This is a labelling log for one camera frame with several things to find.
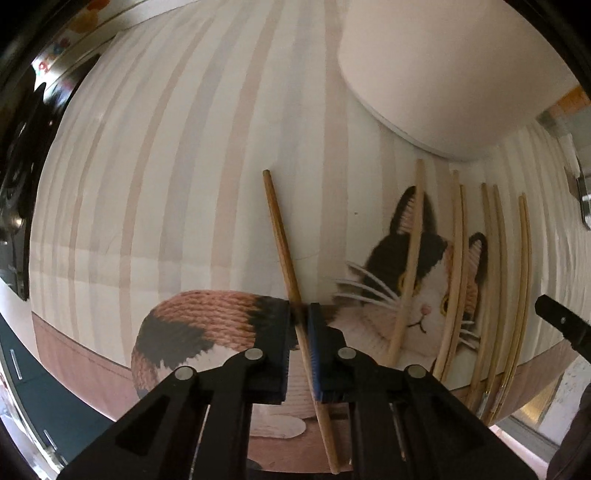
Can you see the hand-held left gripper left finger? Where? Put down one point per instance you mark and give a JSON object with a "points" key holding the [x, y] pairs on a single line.
{"points": [[277, 350]]}

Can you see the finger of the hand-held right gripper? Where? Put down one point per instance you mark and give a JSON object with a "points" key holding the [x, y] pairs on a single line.
{"points": [[563, 318]]}

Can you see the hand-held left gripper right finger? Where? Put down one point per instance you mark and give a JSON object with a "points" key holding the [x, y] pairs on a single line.
{"points": [[318, 350]]}

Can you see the dark brown wooden chopstick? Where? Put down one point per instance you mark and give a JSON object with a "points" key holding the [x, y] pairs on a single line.
{"points": [[281, 240]]}

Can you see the set of pale bamboo chopsticks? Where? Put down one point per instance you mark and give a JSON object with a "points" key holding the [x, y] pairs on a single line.
{"points": [[414, 230]]}

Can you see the cream cylindrical utensil holder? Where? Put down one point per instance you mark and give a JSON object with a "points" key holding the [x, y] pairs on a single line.
{"points": [[438, 69]]}

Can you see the dark cloth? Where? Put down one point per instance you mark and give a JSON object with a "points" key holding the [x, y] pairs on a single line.
{"points": [[577, 438]]}

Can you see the striped cat print mat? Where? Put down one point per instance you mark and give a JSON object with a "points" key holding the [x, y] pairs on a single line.
{"points": [[161, 161]]}

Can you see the dark green cabinet front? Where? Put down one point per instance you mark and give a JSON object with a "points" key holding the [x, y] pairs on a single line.
{"points": [[27, 360]]}

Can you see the black gas stove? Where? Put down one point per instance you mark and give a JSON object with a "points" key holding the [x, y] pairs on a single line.
{"points": [[18, 184]]}

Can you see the colourful fruit wall sticker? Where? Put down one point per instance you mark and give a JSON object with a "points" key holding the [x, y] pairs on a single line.
{"points": [[55, 48]]}

